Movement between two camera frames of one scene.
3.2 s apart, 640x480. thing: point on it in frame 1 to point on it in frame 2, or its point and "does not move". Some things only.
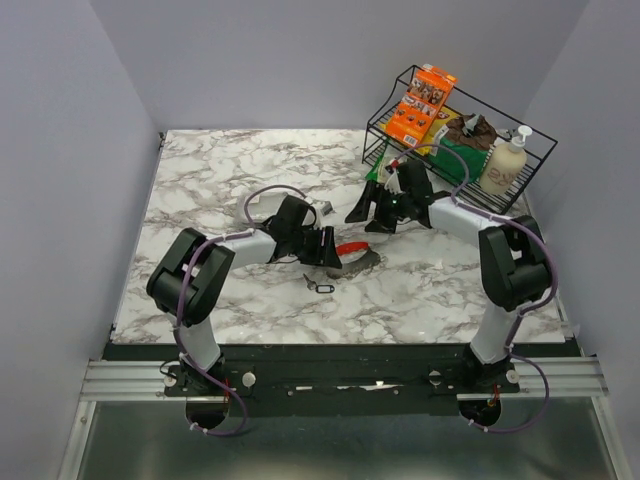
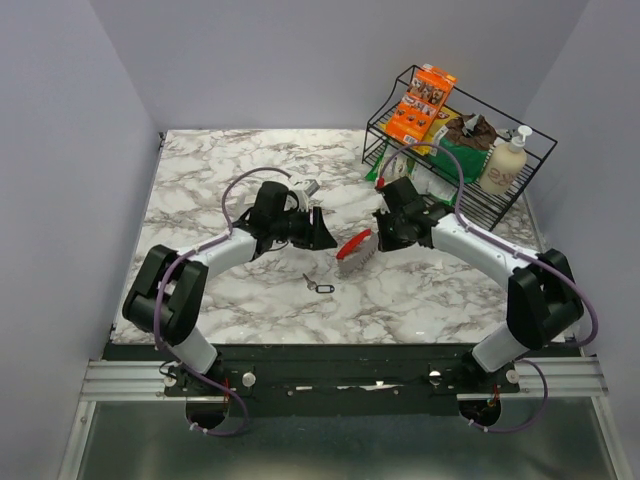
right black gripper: [375, 193] to [386, 244]
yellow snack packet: [442, 118] does not move
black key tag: [323, 288] does not move
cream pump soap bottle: [505, 164] does not move
